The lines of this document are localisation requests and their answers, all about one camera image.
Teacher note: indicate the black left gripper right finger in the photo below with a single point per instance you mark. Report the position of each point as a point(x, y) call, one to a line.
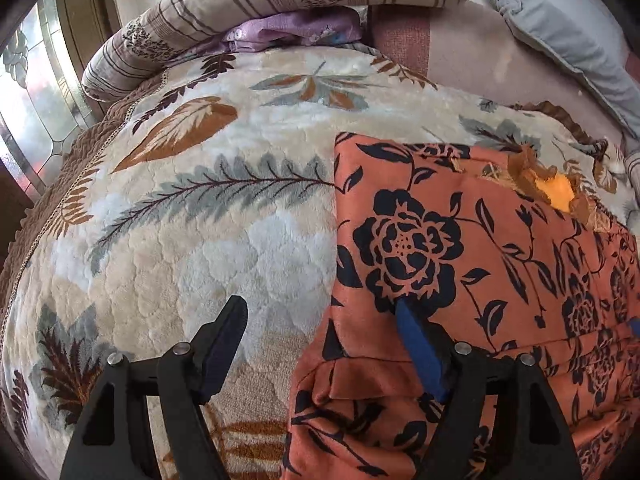
point(530, 436)

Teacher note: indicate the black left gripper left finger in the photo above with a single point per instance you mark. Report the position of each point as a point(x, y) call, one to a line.
point(113, 438)

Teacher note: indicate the orange black floral garment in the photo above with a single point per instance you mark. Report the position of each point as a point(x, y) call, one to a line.
point(437, 225)

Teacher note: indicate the leaf pattern plush blanket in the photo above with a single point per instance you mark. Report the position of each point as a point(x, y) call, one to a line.
point(217, 179)

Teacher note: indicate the stained glass window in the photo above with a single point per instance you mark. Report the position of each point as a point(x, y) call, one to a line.
point(43, 110)

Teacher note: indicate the pink bed sheet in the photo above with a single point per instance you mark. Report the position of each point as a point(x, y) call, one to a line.
point(471, 48)

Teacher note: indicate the grey pillow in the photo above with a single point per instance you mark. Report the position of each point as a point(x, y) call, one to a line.
point(547, 29)

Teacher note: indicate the purple cloth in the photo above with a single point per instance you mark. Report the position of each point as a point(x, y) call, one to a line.
point(308, 28)

